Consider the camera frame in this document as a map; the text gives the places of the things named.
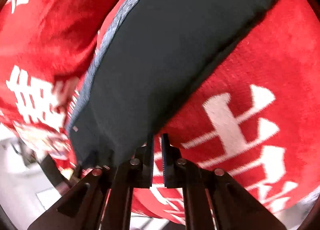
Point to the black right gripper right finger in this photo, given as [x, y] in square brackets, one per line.
[212, 199]

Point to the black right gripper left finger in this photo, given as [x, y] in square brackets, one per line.
[103, 198]

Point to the dark pants with grey waistband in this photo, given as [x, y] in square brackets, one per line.
[152, 57]

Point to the red blanket with white characters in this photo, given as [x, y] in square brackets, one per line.
[256, 116]

